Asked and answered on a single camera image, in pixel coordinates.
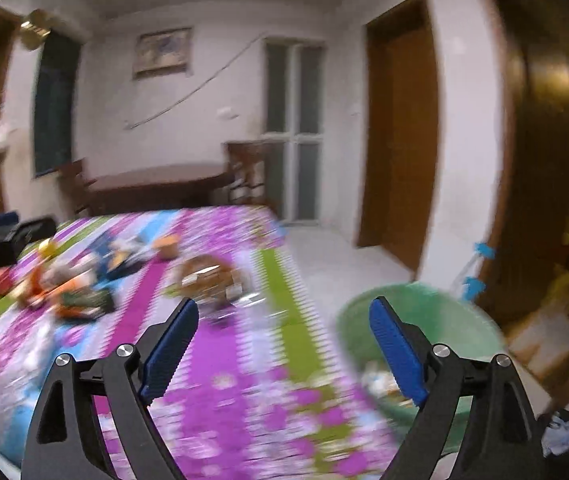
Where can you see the black trash bag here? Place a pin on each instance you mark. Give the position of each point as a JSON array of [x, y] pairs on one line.
[[561, 432]]

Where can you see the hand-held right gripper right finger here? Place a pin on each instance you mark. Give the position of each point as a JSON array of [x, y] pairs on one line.
[[397, 355]]

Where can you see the frosted glass door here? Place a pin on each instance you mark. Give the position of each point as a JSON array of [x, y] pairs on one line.
[[294, 130]]

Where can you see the dark window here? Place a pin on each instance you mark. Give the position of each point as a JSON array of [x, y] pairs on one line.
[[55, 105]]

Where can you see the green plastic chair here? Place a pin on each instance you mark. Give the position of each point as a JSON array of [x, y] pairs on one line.
[[444, 320]]

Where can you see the dark open wooden door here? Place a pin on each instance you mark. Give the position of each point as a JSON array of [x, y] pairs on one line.
[[539, 160]]

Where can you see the orange sponge block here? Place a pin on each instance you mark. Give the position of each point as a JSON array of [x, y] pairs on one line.
[[166, 248]]

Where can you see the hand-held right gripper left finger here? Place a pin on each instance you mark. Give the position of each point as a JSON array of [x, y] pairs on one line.
[[169, 352]]

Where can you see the white wall switch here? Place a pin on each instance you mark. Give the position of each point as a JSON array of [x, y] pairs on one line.
[[227, 113]]

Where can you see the framed wall picture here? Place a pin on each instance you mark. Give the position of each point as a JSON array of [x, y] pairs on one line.
[[162, 52]]

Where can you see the orange snack wrapper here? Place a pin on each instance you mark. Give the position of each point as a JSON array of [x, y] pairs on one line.
[[72, 292]]

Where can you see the floral striped tablecloth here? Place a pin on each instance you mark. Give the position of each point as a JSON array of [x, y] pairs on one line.
[[244, 410]]

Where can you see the brown wooden door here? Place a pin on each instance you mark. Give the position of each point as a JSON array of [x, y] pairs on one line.
[[404, 135]]

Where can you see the blue snack packet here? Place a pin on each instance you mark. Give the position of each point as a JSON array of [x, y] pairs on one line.
[[114, 257]]

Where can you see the gold wall ornament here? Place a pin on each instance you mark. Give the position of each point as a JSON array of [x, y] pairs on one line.
[[35, 27]]

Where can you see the yellow wrapped snack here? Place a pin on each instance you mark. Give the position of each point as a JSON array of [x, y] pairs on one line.
[[47, 249]]

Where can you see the dark wooden dining table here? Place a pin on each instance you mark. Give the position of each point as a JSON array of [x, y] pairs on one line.
[[159, 182]]

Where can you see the dark wooden chair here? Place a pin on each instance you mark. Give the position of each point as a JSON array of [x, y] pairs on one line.
[[77, 185], [249, 170]]

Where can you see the blue clip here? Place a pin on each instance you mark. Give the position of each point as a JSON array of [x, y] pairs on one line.
[[483, 250], [474, 288]]

